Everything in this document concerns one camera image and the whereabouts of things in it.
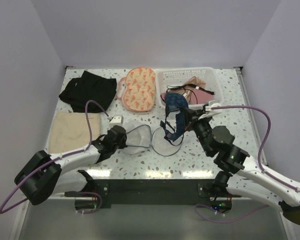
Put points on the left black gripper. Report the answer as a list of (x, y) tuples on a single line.
[(122, 139)]

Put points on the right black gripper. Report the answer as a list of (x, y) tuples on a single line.
[(194, 120)]

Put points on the round white mesh laundry bag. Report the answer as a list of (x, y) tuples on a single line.
[(141, 137)]

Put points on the navy blue lace bra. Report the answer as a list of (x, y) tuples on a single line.
[(174, 103)]

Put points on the black garment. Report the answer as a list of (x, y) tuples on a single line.
[(89, 87)]

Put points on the tulip print mesh laundry bag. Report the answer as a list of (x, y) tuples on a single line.
[(137, 90)]

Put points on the white plastic basket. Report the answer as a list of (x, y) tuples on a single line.
[(179, 76)]

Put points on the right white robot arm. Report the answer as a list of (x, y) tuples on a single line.
[(241, 173)]

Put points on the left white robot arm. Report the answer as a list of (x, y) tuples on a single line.
[(39, 178)]

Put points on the pink beige bra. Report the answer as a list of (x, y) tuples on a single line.
[(192, 91)]

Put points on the beige folded garment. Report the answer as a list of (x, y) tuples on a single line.
[(70, 131)]

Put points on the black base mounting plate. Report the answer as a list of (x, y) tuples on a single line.
[(104, 193)]

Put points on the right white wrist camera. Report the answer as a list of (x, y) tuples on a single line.
[(209, 109)]

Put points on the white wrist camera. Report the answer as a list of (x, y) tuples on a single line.
[(209, 109), (116, 120)]

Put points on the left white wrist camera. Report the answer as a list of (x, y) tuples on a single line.
[(116, 120)]

